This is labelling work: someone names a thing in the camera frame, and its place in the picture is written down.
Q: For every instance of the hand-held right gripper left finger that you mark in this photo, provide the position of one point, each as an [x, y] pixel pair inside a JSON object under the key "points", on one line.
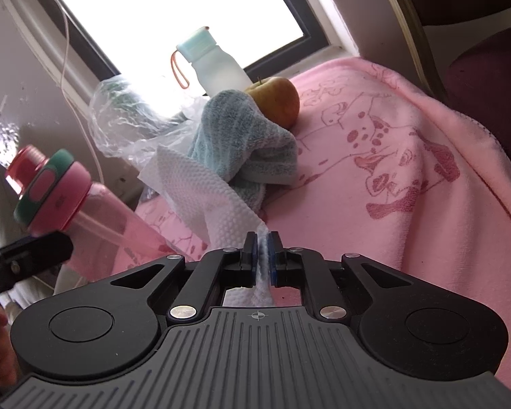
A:
{"points": [[249, 257]]}

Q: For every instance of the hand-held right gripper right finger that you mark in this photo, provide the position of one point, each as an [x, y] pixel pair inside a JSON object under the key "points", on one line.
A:
{"points": [[276, 260]]}

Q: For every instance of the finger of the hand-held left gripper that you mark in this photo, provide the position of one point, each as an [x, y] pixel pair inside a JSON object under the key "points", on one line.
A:
{"points": [[25, 260]]}

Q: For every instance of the white paper towel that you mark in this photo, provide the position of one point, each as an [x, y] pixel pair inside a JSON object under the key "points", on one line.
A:
{"points": [[200, 191]]}

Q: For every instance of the pink water bottle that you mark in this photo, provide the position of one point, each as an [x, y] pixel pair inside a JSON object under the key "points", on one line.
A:
{"points": [[102, 217]]}

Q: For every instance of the person's left hand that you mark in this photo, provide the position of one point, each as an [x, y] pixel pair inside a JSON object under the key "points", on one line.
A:
{"points": [[0, 362]]}

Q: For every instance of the teal towel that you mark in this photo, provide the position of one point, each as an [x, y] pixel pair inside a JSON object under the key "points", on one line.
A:
{"points": [[242, 149]]}

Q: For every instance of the pink printed blanket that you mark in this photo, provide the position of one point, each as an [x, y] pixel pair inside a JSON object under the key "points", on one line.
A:
{"points": [[387, 187]]}

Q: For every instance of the yellow-red apple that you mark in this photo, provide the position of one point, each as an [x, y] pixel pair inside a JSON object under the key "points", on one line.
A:
{"points": [[279, 102]]}

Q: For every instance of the crumpled clear plastic bag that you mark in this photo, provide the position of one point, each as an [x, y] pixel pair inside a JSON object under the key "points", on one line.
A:
{"points": [[119, 119]]}

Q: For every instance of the dark-framed window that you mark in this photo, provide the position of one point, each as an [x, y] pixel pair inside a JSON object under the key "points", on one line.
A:
{"points": [[174, 4]]}

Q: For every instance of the maroon banquet chair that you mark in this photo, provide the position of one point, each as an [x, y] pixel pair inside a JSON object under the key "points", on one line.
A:
{"points": [[477, 30]]}

